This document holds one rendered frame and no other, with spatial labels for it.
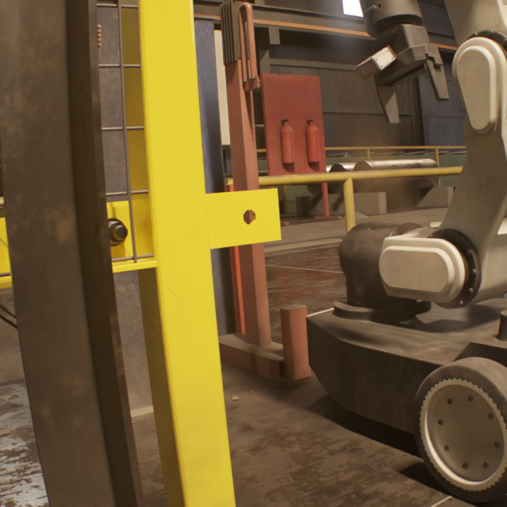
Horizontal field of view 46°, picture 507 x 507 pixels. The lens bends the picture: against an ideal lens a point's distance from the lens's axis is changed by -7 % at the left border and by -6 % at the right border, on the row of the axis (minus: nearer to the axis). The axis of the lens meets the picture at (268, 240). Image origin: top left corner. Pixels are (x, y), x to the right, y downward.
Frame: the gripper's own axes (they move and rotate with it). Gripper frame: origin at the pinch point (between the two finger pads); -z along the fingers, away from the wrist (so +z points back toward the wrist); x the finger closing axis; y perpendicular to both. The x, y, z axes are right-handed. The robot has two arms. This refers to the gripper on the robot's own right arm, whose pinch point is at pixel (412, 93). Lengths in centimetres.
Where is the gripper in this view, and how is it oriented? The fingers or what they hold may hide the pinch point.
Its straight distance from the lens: 94.4
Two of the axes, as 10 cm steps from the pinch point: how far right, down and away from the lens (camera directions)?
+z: -1.8, -9.8, 0.9
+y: 8.4, -1.1, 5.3
